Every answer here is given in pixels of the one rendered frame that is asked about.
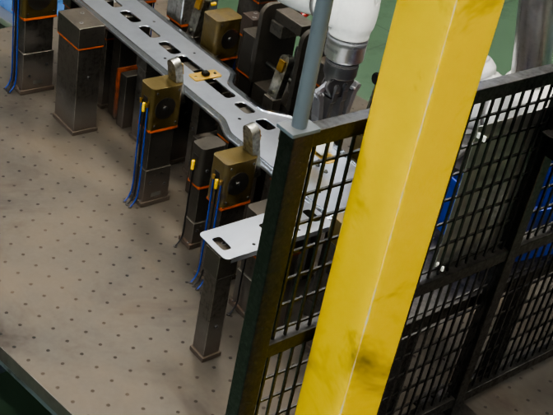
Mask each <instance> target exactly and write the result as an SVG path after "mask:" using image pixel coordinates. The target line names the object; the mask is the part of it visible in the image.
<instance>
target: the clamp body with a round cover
mask: <svg viewBox="0 0 553 415"><path fill-rule="evenodd" d="M241 20H242V16H241V15H240V14H239V13H237V12H236V11H234V10H233V9H231V8H228V7H226V8H220V9H215V10H209V11H205V12H204V18H203V24H202V36H201V42H200V44H201V45H202V46H203V47H205V48H206V49H207V50H209V51H210V52H211V53H213V54H214V55H216V56H217V57H218V58H219V59H220V60H221V61H223V62H224V63H226V64H227V65H228V66H229V67H231V68H232V67H233V69H235V60H236V59H237V58H238V56H237V53H238V48H239V39H240V34H239V30H240V25H241ZM234 59H235V60H234ZM233 62H234V65H233ZM222 95H223V96H224V97H226V98H230V92H229V91H227V90H226V89H225V88H224V87H223V91H222ZM218 124H219V123H218V122H217V121H216V125H215V130H217V129H218ZM215 130H214V131H215Z"/></svg>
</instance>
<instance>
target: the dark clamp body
mask: <svg viewBox="0 0 553 415"><path fill-rule="evenodd" d="M257 28H258V27H257V26H255V27H249V28H244V31H243V36H242V41H241V46H240V52H239V61H238V67H237V68H236V69H237V70H238V71H239V79H238V85H237V87H238V88H239V89H240V90H241V91H242V92H243V93H244V94H246V95H247V96H249V97H250V98H251V93H252V88H253V82H251V81H250V80H249V73H250V68H251V62H252V57H253V48H254V43H255V38H256V33H257ZM236 106H237V107H238V108H243V107H246V106H247V105H245V104H242V103H240V104H236Z"/></svg>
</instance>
